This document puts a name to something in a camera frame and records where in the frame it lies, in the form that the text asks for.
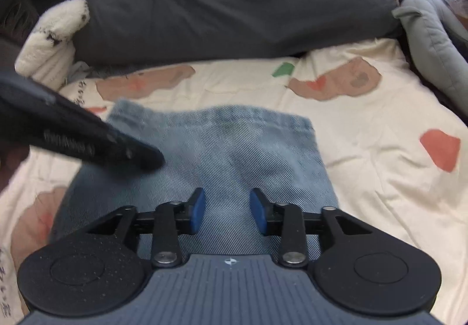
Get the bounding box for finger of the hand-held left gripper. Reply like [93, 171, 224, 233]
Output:
[94, 127, 165, 173]

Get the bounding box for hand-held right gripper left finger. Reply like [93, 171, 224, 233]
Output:
[88, 187, 207, 269]

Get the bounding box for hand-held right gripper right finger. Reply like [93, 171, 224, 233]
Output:
[249, 186, 374, 269]

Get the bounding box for light blue jeans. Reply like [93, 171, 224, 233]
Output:
[49, 99, 341, 260]

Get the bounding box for white plush toy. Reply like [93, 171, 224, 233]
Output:
[14, 0, 91, 90]

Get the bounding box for cream bear printed blanket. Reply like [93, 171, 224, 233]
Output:
[0, 37, 468, 325]

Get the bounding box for grey neck pillow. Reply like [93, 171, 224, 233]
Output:
[391, 0, 468, 109]

